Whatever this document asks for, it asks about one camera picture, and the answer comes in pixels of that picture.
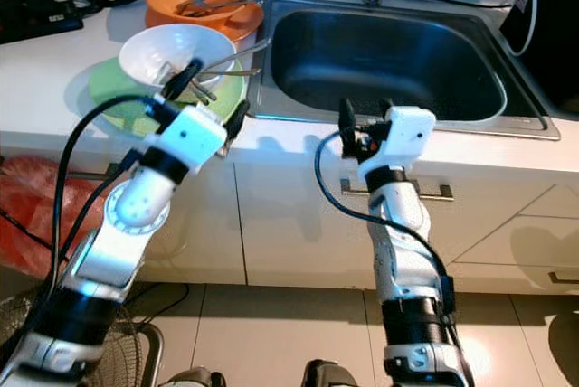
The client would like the black power strip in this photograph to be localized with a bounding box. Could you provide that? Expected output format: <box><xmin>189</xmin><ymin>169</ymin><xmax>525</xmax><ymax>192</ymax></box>
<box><xmin>0</xmin><ymin>0</ymin><xmax>91</xmax><ymax>42</ymax></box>

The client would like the orange plate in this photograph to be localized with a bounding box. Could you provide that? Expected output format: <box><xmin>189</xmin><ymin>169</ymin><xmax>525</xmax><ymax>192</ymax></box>
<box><xmin>145</xmin><ymin>3</ymin><xmax>263</xmax><ymax>42</ymax></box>

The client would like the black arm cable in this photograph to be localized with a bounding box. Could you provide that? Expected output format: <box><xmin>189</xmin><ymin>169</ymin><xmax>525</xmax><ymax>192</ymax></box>
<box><xmin>50</xmin><ymin>93</ymin><xmax>159</xmax><ymax>316</ymax></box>
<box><xmin>315</xmin><ymin>129</ymin><xmax>458</xmax><ymax>316</ymax></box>

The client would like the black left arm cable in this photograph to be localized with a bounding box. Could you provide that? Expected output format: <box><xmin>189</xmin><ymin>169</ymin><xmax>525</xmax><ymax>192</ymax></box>
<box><xmin>50</xmin><ymin>93</ymin><xmax>159</xmax><ymax>316</ymax></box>

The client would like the red plastic bag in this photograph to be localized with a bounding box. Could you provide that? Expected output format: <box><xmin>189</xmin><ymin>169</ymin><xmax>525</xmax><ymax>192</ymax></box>
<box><xmin>0</xmin><ymin>156</ymin><xmax>91</xmax><ymax>279</ymax></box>

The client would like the stainless steel kitchen sink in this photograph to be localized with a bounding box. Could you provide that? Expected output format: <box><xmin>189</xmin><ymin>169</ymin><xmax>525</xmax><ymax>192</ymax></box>
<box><xmin>253</xmin><ymin>0</ymin><xmax>562</xmax><ymax>141</ymax></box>

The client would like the white kitchen cabinet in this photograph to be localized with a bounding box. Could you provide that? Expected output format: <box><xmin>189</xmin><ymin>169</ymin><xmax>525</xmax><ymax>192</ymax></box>
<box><xmin>0</xmin><ymin>129</ymin><xmax>579</xmax><ymax>297</ymax></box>

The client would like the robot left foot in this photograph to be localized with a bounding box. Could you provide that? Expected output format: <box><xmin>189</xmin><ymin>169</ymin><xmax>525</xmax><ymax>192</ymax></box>
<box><xmin>158</xmin><ymin>367</ymin><xmax>214</xmax><ymax>387</ymax></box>

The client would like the white bowl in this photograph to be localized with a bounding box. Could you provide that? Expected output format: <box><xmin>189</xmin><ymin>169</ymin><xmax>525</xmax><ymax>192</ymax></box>
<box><xmin>119</xmin><ymin>24</ymin><xmax>236</xmax><ymax>90</ymax></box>

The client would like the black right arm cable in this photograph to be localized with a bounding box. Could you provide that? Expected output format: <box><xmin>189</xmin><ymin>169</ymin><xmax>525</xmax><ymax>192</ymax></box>
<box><xmin>315</xmin><ymin>129</ymin><xmax>458</xmax><ymax>316</ymax></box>

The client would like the black countertop appliance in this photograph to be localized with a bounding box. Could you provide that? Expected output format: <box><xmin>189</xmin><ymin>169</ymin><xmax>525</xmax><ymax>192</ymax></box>
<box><xmin>511</xmin><ymin>0</ymin><xmax>579</xmax><ymax>117</ymax></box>

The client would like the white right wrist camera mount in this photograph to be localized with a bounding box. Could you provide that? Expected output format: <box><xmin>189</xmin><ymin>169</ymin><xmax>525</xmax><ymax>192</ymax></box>
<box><xmin>362</xmin><ymin>105</ymin><xmax>437</xmax><ymax>175</ymax></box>

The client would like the wire guard floor fan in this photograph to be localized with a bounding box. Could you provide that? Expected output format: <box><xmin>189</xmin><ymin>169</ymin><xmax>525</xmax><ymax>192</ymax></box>
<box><xmin>0</xmin><ymin>292</ymin><xmax>164</xmax><ymax>387</ymax></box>

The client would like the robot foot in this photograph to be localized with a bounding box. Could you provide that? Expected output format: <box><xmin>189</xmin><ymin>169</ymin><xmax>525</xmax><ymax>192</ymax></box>
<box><xmin>303</xmin><ymin>360</ymin><xmax>363</xmax><ymax>387</ymax></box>
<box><xmin>158</xmin><ymin>367</ymin><xmax>214</xmax><ymax>387</ymax></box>

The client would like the metal fork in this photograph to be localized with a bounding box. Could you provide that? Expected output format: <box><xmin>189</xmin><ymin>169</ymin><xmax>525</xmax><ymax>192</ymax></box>
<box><xmin>172</xmin><ymin>66</ymin><xmax>263</xmax><ymax>80</ymax></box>

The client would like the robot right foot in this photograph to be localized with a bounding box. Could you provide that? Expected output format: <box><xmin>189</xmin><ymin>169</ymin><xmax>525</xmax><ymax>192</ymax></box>
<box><xmin>303</xmin><ymin>360</ymin><xmax>363</xmax><ymax>387</ymax></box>

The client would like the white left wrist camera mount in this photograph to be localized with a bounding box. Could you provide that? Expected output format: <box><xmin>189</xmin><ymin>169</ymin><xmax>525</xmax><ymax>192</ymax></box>
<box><xmin>149</xmin><ymin>105</ymin><xmax>229</xmax><ymax>175</ymax></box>

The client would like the light green plate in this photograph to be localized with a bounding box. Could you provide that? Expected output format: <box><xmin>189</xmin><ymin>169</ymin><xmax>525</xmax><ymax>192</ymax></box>
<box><xmin>89</xmin><ymin>55</ymin><xmax>247</xmax><ymax>139</ymax></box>

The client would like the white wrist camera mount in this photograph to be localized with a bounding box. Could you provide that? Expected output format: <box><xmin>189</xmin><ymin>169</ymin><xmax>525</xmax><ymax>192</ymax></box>
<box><xmin>362</xmin><ymin>105</ymin><xmax>437</xmax><ymax>175</ymax></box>
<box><xmin>149</xmin><ymin>105</ymin><xmax>229</xmax><ymax>175</ymax></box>

